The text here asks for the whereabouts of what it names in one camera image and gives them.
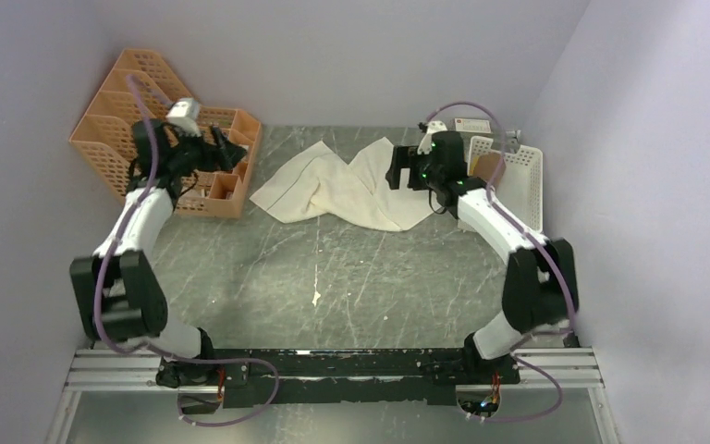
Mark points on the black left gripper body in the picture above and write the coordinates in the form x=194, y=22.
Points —
x=194, y=154

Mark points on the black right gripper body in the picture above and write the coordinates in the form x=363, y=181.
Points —
x=429, y=174

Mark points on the white terry towel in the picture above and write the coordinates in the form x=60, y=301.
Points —
x=318, y=181

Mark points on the yellow brown bear towel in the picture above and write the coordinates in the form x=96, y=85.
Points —
x=490, y=167

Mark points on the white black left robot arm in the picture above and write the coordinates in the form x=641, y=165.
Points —
x=120, y=300

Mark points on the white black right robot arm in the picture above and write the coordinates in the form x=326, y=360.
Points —
x=540, y=289

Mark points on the white red small box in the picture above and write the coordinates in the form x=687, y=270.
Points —
x=472, y=125

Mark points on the white perforated plastic basket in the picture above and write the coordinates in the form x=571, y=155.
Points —
x=521, y=188

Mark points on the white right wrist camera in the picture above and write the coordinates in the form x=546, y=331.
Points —
x=429, y=129

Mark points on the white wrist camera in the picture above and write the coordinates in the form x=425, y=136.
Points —
x=183, y=114
x=429, y=129

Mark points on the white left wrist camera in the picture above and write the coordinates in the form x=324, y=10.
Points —
x=183, y=114

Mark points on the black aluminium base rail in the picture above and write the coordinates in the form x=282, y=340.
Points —
x=252, y=377

